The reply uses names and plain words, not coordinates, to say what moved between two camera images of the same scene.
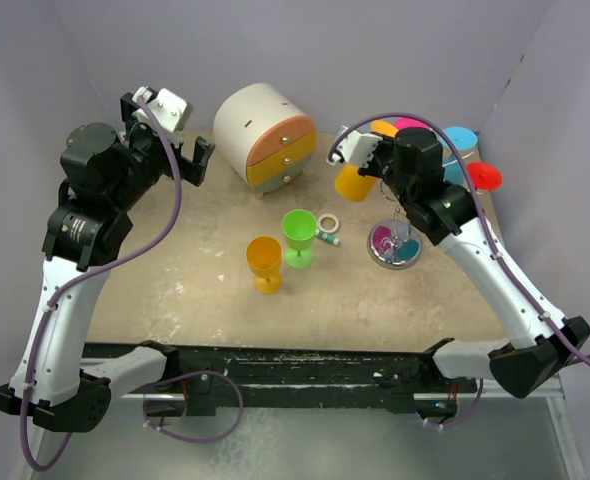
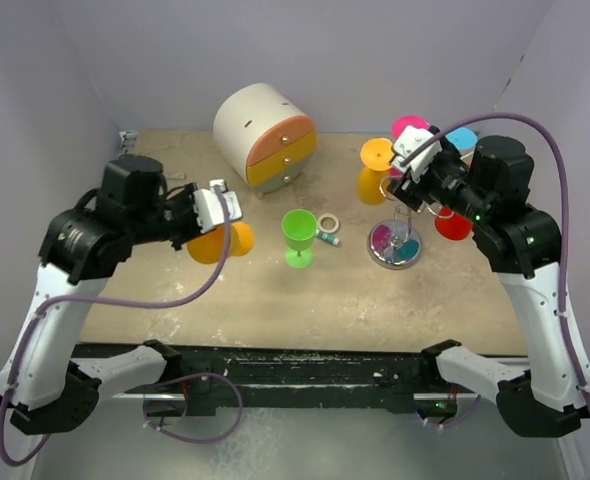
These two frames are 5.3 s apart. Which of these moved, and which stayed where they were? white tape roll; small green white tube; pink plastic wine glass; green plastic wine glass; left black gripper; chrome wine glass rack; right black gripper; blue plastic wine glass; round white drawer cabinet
Moved: left black gripper; right black gripper; blue plastic wine glass
Stayed: chrome wine glass rack; pink plastic wine glass; round white drawer cabinet; small green white tube; green plastic wine glass; white tape roll
